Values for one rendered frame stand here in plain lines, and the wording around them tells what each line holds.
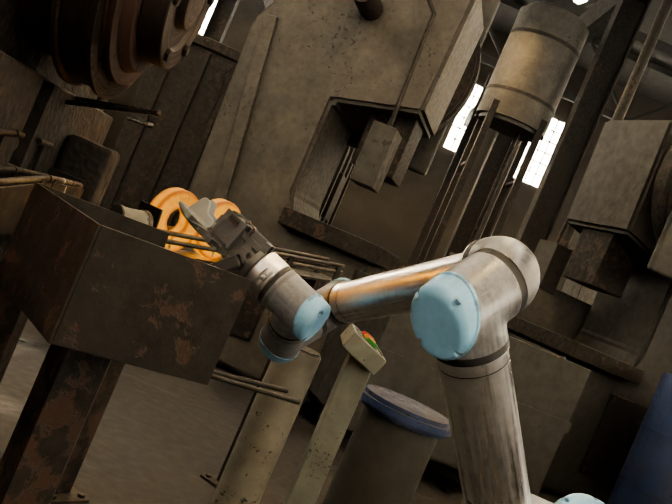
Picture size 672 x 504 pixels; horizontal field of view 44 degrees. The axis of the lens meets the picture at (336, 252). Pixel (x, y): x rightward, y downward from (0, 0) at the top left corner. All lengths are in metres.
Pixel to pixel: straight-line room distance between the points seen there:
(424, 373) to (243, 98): 1.71
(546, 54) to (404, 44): 6.31
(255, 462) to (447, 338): 1.09
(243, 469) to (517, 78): 8.61
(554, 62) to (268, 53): 6.51
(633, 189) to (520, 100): 5.55
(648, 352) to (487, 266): 3.83
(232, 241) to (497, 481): 0.68
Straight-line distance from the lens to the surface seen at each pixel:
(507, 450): 1.35
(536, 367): 3.83
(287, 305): 1.59
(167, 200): 1.96
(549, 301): 5.32
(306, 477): 2.27
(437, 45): 4.26
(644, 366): 5.05
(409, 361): 3.57
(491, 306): 1.22
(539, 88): 10.41
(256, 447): 2.20
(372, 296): 1.60
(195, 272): 0.97
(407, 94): 4.21
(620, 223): 4.86
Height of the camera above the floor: 0.80
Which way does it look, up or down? level
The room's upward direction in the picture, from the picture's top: 23 degrees clockwise
